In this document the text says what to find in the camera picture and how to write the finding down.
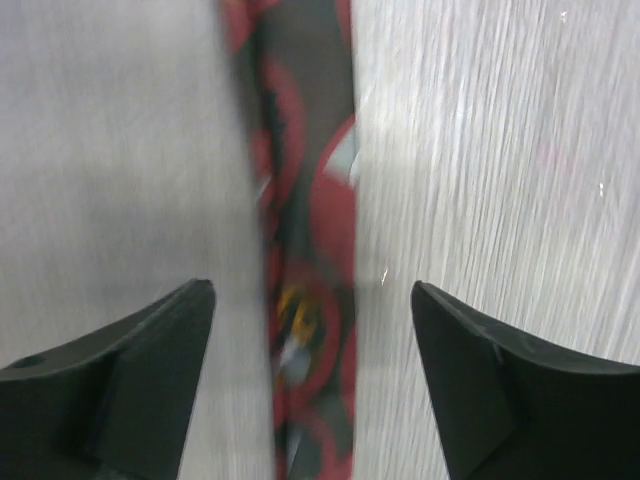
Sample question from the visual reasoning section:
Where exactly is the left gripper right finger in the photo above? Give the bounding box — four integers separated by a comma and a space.
411, 282, 639, 479

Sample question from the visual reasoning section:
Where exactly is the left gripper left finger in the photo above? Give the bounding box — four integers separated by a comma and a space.
1, 279, 216, 480

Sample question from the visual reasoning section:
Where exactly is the dark red patterned tie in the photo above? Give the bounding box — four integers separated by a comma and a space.
221, 1, 357, 479

